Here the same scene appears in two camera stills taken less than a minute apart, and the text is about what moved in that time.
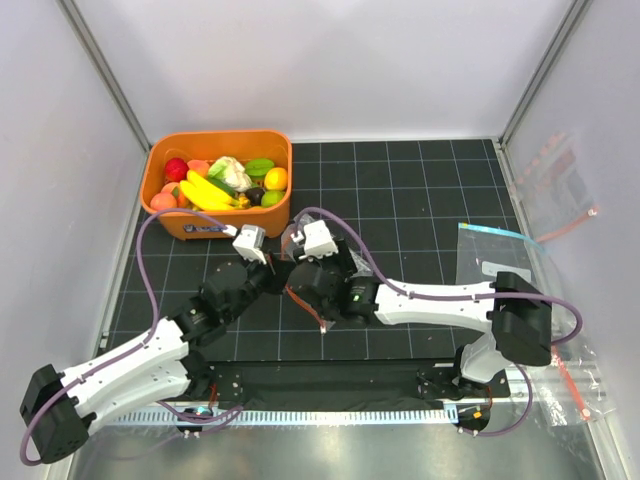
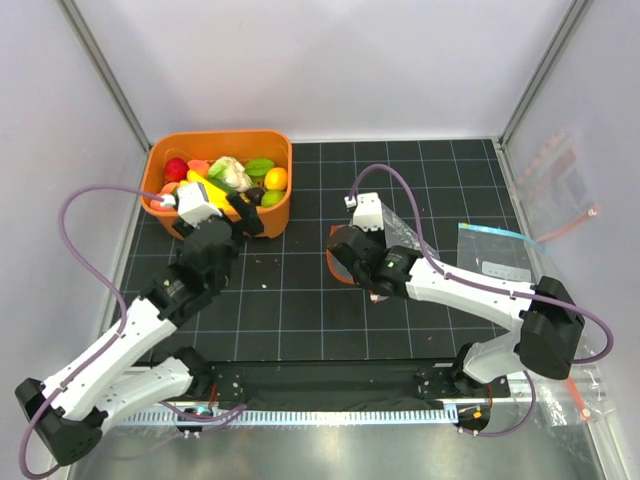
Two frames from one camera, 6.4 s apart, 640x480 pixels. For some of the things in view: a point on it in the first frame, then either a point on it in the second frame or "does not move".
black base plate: (341, 384) does not move
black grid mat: (365, 213) does not move
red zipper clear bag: (356, 263) → (396, 235)
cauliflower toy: (230, 171) does not move
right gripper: (341, 258) → (376, 233)
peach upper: (199, 166) does not move
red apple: (176, 169) does not move
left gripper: (279, 270) → (249, 223)
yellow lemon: (276, 179) does not move
